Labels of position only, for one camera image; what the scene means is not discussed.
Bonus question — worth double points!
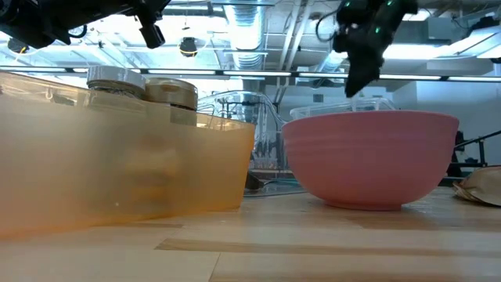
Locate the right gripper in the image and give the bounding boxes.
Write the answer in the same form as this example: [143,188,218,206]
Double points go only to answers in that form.
[332,21,387,99]

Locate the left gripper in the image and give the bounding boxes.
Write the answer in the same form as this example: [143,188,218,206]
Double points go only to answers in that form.
[131,0,172,50]

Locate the bagel seasoning glass jar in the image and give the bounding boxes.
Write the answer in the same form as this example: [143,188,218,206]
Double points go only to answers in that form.
[85,64,148,101]

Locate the spice jar with red lid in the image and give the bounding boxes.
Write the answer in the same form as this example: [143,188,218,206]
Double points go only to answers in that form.
[144,76,200,127]

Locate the pink bowl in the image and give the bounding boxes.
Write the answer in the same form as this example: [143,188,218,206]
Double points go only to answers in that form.
[281,110,460,212]

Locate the brown orange ramen packet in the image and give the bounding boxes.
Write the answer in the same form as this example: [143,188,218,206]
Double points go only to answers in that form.
[452,164,501,208]

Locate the clear plastic bin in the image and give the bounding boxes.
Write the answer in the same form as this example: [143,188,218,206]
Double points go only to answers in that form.
[289,96,397,121]
[196,90,308,197]

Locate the dark horizontal ceiling pipe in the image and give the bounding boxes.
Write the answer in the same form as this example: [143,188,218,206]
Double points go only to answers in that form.
[162,0,226,17]

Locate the black round ceiling device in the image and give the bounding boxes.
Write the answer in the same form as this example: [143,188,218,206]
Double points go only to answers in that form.
[178,36,199,59]
[6,37,31,55]

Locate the long linear ceiling light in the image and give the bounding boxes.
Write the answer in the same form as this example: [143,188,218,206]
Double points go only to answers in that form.
[0,66,501,82]

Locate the orange translucent plastic bin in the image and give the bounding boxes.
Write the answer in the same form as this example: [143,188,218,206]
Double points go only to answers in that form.
[0,69,258,240]

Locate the smooth silver spiral duct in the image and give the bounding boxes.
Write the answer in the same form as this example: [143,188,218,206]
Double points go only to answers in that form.
[316,0,353,74]

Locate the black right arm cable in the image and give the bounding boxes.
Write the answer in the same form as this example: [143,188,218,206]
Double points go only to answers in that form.
[315,9,340,43]

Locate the grey rectangular ceiling duct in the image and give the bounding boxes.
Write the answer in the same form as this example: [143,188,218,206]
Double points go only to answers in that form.
[383,17,470,44]

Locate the corrugated silver ventilation duct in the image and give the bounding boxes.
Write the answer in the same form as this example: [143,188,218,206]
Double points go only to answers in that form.
[222,0,267,71]

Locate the black aluminium rig frame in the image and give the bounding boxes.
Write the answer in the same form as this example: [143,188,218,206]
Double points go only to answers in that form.
[448,128,501,179]

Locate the black spoon blue handle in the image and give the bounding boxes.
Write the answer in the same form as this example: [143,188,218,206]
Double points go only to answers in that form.
[245,172,301,192]

